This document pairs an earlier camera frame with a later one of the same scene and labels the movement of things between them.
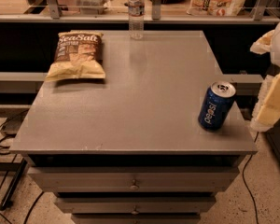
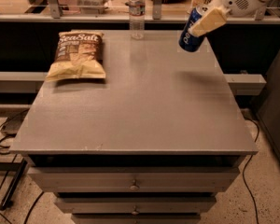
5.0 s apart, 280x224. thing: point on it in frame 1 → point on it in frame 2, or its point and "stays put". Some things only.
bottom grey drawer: x=136 y=217 stays put
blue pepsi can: x=217 y=105 → x=189 y=41
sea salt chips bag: x=77 y=56 stays put
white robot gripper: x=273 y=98 → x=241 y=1
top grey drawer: x=133 y=179 stays put
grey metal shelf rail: x=156 y=17 stays put
